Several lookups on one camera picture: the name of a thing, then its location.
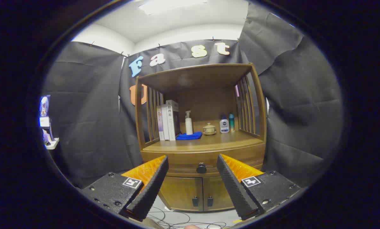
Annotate white side shelf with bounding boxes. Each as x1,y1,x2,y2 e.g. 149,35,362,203
45,137,60,150

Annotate wooden drawer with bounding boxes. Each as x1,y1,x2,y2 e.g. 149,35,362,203
141,143,266,178

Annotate black backdrop cloth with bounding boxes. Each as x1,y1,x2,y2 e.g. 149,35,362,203
40,3,343,190

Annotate ceiling light panel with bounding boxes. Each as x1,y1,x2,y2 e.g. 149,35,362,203
138,0,208,16

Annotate black floor cables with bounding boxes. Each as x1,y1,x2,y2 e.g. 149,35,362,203
147,205,228,229

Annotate lilac book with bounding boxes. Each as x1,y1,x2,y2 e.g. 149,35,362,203
156,106,165,141

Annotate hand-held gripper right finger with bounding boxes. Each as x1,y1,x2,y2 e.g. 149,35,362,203
217,154,301,220

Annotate lit display screen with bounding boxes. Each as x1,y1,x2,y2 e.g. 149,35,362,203
39,95,51,128

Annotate thick white book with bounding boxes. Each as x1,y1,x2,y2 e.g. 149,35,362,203
166,100,181,141

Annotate wooden cabinet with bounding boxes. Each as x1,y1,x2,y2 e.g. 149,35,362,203
135,63,267,212

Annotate wooden cabinet door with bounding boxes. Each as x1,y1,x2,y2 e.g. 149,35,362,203
160,177,204,212
203,176,235,211

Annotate beige lidded teacup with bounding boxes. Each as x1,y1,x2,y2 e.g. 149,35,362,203
203,123,217,136

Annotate white lotion bottle blue cap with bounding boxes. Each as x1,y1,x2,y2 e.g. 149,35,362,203
219,114,230,134

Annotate wooden countertop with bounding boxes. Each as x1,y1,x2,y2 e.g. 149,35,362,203
142,130,265,153

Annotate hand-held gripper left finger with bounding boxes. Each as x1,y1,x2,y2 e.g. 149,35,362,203
82,155,169,222

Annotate white pump bottle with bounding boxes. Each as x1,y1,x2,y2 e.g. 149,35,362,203
185,110,194,135

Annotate blue folded cloth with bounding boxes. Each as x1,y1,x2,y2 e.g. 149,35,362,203
176,131,203,141

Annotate thin white book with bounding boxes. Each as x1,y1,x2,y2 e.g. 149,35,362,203
161,104,170,141

